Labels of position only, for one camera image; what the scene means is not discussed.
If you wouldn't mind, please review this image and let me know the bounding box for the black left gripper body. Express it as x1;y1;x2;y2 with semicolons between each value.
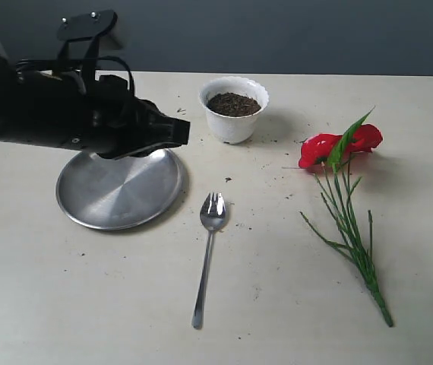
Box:
93;75;191;160

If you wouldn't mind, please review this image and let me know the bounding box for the stainless steel spork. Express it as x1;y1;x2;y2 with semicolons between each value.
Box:
191;192;226;329

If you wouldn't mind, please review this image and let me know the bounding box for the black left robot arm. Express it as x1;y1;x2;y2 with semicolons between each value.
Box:
0;56;190;159

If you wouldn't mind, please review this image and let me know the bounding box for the dark brown potting soil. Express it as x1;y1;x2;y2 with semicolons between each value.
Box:
207;92;261;117

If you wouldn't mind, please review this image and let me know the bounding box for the white scalloped flower pot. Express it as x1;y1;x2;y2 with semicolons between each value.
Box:
199;76;270;144

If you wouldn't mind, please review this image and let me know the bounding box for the round stainless steel plate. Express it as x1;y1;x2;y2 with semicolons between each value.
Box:
55;149;186;231

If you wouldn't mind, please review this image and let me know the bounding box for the red artificial flower with stems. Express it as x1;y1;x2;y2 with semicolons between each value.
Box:
298;112;395;328

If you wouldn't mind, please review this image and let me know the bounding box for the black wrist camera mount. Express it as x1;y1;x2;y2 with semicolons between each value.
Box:
54;9;123;94

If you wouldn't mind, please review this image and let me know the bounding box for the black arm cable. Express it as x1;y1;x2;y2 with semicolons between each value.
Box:
0;56;137;180

